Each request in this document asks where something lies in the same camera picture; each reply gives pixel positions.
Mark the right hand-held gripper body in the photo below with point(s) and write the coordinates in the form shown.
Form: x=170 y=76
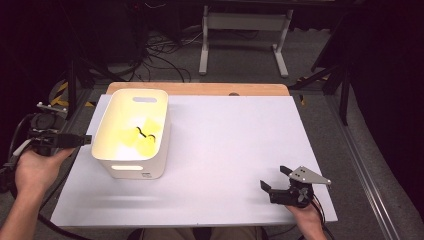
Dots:
x=288 y=196

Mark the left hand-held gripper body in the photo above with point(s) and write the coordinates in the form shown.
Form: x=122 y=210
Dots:
x=45 y=128

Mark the yellow shuttlecock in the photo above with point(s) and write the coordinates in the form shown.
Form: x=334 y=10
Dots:
x=146 y=147
x=127 y=137
x=152 y=126

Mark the white plastic bin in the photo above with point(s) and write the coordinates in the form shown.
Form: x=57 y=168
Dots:
x=133 y=170

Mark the person's right hand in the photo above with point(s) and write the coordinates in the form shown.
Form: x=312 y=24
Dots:
x=308 y=223

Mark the person's left hand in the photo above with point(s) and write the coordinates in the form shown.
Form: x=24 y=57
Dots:
x=36 y=173

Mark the yellow black floor tape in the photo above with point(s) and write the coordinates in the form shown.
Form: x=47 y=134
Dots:
x=60 y=100

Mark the white board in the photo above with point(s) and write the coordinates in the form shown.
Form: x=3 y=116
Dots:
x=233 y=193

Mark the black tripod stand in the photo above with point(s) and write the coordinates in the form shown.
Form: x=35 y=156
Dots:
x=345 y=100
x=70 y=93

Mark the white metal stand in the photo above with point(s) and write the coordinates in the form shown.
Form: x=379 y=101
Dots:
x=246 y=21

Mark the aluminium rail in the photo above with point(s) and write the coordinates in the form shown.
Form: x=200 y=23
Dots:
x=363 y=173
x=80 y=116

